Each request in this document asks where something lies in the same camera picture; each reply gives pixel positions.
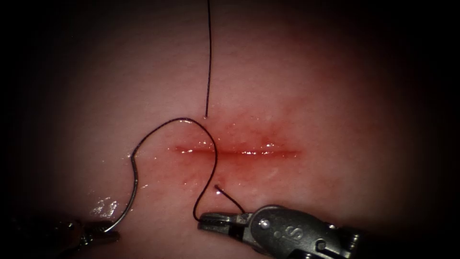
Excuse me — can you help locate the left arm needle driver jaw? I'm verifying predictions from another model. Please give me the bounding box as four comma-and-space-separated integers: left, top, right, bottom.
85, 221, 115, 233
86, 231, 121, 244

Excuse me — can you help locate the right arm needle driver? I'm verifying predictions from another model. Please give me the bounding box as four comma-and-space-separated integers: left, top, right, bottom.
230, 205, 361, 259

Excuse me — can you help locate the left arm needle driver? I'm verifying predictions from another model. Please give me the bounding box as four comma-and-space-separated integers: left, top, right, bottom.
48, 220, 90, 249

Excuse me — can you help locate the right arm needle driver jaw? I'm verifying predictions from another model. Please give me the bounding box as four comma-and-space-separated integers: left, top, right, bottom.
199, 212, 251, 224
197, 220, 239, 236

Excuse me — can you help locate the curved steel needle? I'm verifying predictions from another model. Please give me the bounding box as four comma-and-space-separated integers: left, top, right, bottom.
104, 153, 139, 233

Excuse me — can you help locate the black thread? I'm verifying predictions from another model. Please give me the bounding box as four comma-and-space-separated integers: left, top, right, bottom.
131, 0, 247, 222

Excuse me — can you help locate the tissue pad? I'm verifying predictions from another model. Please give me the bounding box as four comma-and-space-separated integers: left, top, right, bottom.
14, 0, 446, 259

